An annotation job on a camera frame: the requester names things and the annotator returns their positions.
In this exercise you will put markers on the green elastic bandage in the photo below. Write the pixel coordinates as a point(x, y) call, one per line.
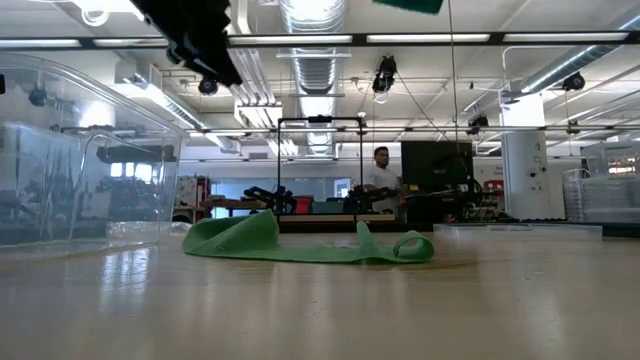
point(235, 240)

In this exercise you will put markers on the black overhead light bar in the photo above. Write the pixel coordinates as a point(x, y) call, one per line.
point(425, 38)

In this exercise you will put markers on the clear plastic bag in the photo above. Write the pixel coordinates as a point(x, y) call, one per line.
point(175, 229)

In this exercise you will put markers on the distant black station frame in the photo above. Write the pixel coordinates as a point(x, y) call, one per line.
point(278, 165)

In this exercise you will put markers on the black monitor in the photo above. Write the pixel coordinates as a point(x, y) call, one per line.
point(435, 162)

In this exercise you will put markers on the clear plastic container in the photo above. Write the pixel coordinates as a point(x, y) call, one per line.
point(75, 150)

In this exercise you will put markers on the white round pillar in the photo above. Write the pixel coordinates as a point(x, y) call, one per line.
point(525, 150)

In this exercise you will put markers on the teal elastic bandage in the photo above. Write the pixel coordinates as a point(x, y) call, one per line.
point(410, 5)

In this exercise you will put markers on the silver ceiling duct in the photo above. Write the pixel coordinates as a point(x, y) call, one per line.
point(312, 75)
point(575, 62)

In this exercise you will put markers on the wooden table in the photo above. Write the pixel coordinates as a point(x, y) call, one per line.
point(230, 203)

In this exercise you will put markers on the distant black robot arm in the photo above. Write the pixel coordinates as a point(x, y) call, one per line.
point(362, 197)
point(270, 197)

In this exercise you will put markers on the person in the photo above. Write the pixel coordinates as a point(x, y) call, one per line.
point(384, 177)

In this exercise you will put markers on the stack of clear lids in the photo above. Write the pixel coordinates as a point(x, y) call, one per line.
point(572, 197)

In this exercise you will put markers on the stack of clear containers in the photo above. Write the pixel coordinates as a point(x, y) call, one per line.
point(612, 190)

